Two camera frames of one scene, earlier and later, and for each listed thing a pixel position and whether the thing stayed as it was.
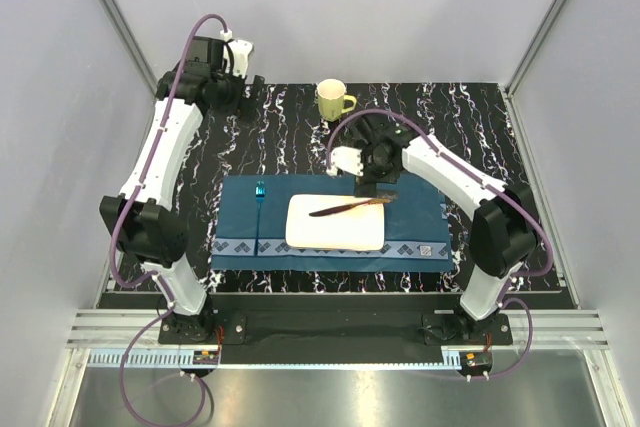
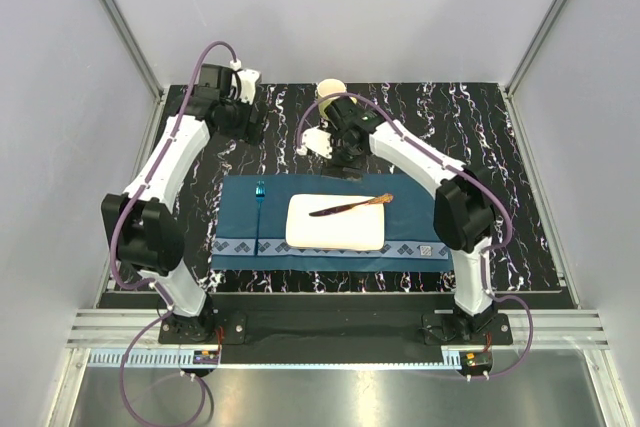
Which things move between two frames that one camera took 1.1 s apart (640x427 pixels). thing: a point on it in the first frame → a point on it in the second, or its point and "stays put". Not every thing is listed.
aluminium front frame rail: x=125 y=329 stays put
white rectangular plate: x=357 y=229 stays put
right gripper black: x=368 y=189 → x=336 y=168
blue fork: x=260 y=190 stays put
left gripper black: x=247 y=106 → x=251 y=132
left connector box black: x=206 y=357 stays put
